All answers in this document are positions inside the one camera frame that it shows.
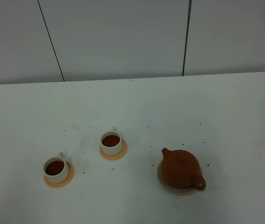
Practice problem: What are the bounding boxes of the brown clay teapot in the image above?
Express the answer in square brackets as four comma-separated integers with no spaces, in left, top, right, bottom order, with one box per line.
[161,148,206,191]

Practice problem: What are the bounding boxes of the beige round teapot saucer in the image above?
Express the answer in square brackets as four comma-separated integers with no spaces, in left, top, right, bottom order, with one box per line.
[157,162,198,196]

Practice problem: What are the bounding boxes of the orange coaster near left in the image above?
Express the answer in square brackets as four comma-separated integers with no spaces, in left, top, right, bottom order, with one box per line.
[43,161,75,189]

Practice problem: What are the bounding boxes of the white teacup near left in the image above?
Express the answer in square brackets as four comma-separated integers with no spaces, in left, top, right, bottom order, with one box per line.
[43,152,69,184]

